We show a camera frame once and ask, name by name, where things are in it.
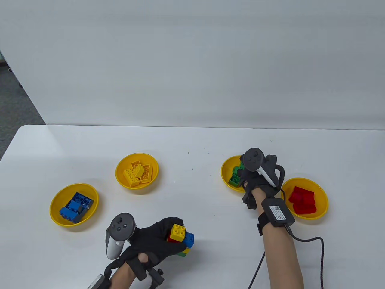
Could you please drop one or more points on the yellow long toy brick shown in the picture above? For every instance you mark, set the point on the yellow long toy brick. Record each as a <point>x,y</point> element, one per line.
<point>147,175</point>
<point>131,177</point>

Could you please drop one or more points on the person's left forearm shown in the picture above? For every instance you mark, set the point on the person's left forearm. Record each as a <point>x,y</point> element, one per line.
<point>120,278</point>

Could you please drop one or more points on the blue long toy brick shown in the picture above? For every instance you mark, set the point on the blue long toy brick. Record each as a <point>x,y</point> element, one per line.
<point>81,213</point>
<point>67,213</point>
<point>83,199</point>

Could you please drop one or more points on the green square toy brick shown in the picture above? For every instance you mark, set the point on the green square toy brick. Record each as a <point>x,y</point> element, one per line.
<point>236,170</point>
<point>234,180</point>

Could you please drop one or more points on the blue square toy brick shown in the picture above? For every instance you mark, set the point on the blue square toy brick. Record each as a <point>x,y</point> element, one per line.
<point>73,205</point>

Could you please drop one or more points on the cube shaped toy brick stack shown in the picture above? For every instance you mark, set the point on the cube shaped toy brick stack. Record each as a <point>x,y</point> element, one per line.
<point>177,231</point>

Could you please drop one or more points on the grey right wrist camera unit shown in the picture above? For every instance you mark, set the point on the grey right wrist camera unit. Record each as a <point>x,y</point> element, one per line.
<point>278,213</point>

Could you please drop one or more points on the red square toy brick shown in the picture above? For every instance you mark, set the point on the red square toy brick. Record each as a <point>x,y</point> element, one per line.
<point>294,197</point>
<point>300,190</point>
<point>309,197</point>

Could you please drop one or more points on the person's right forearm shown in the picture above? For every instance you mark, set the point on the person's right forearm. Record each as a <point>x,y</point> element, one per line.
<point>282,256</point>

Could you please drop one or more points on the person's left hand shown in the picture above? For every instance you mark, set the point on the person's left hand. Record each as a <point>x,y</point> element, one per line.
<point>150,237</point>

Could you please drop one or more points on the person's right hand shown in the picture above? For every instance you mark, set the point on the person's right hand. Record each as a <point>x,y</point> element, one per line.
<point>251,180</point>

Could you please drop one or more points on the yellow plastic bowl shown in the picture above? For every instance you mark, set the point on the yellow plastic bowl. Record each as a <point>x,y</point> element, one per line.
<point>227,168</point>
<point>150,162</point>
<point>58,198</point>
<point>318,186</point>

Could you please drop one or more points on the red long toy brick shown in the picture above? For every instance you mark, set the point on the red long toy brick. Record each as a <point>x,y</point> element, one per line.
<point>306,208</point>

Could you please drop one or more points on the yellow square toy brick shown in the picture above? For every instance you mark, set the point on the yellow square toy brick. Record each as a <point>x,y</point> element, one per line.
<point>139,171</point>
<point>136,164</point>

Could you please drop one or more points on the grey hand controller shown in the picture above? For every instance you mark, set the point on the grey hand controller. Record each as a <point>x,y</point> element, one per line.
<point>120,227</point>
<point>254,159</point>

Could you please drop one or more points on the black left wrist camera unit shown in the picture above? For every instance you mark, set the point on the black left wrist camera unit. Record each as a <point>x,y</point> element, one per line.
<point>97,281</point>

